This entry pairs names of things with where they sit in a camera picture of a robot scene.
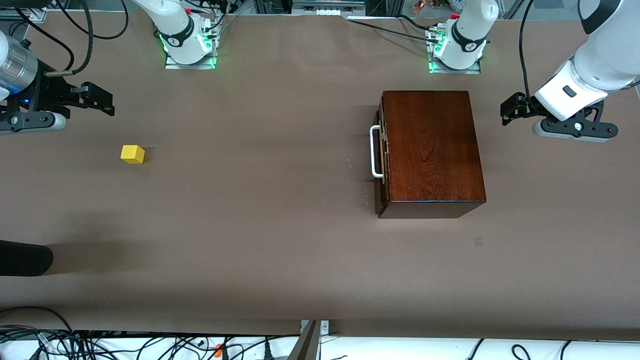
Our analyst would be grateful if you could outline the yellow wooden block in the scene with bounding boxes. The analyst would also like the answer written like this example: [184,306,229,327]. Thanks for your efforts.
[120,145,146,165]

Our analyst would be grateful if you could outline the wooden drawer with white handle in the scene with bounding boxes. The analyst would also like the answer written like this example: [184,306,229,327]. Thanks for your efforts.
[370,97,390,217]

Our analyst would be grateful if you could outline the dark brown wooden cabinet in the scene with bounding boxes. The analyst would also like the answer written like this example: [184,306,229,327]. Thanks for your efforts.
[375,90,487,220]

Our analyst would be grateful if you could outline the colourful small items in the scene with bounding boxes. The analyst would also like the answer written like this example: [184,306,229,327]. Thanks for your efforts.
[412,0,463,14]

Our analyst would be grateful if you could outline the black ribbed cylinder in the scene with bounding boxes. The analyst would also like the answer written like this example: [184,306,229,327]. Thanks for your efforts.
[0,240,54,277]

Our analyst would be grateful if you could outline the grey socket strip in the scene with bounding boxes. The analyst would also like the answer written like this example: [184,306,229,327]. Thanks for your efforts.
[291,0,366,16]

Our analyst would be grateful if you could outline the white board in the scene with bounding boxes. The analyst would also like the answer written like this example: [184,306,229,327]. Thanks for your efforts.
[0,335,640,360]

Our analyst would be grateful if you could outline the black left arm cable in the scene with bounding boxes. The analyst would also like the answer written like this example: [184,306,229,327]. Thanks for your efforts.
[519,0,539,101]

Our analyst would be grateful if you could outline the black cable with metal plug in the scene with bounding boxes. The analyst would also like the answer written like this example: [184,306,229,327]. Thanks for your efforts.
[44,0,95,77]

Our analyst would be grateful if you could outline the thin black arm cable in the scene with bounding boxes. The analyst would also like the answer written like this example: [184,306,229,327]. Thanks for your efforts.
[7,9,76,72]

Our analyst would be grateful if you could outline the black looping arm cable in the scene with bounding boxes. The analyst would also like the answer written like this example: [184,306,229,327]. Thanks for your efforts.
[52,0,129,41]

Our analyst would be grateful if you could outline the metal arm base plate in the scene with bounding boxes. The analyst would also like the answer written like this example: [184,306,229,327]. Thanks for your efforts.
[428,27,482,75]
[164,30,218,70]

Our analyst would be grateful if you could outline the aluminium frame profile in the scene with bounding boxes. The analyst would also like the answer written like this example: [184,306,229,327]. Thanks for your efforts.
[0,7,49,22]

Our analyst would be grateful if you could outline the black cable on table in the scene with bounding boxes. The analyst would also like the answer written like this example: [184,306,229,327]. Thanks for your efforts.
[347,19,435,43]
[397,14,438,32]

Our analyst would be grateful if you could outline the aluminium bracket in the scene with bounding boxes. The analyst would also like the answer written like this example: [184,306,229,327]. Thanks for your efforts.
[287,320,331,360]

